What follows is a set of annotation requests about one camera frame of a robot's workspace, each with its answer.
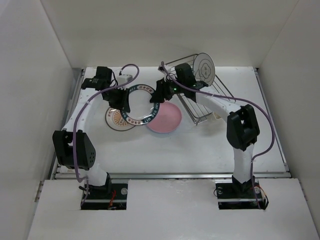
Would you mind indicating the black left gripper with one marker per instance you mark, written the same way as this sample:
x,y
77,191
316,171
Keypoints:
x,y
123,103

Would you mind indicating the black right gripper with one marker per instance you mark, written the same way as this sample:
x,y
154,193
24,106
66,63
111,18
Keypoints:
x,y
161,92

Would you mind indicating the patterned white plate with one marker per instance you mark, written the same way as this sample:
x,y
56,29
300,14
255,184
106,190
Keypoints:
x,y
115,121

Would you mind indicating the large patterned plate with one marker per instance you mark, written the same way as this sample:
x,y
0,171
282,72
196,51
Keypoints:
x,y
142,111

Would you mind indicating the pink plastic plate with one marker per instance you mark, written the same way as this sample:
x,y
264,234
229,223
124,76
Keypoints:
x,y
168,118

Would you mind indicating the blue plastic plate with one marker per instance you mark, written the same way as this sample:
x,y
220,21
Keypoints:
x,y
163,132

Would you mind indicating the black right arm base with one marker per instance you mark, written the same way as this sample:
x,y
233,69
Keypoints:
x,y
229,199

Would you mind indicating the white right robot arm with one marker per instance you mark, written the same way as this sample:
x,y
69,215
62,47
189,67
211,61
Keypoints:
x,y
242,127

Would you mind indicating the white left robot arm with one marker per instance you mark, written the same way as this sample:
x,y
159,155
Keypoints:
x,y
72,145

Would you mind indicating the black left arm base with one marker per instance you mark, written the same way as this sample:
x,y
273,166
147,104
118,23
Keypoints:
x,y
99,198

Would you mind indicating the white rearmost plate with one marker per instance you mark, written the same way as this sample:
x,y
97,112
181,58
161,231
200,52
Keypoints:
x,y
204,68

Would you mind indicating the white cutlery holder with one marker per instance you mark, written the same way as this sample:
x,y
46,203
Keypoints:
x,y
215,116

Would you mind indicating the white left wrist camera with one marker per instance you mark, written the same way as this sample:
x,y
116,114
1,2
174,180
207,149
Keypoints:
x,y
123,79

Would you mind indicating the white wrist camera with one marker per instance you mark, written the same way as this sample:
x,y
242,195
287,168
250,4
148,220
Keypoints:
x,y
123,79
164,69

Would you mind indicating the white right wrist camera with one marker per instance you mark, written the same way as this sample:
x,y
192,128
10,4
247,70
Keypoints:
x,y
164,69

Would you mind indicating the aluminium front rail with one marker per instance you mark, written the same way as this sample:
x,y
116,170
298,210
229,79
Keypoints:
x,y
204,175

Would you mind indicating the aluminium side rail left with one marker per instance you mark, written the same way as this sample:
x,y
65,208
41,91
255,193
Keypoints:
x,y
50,175

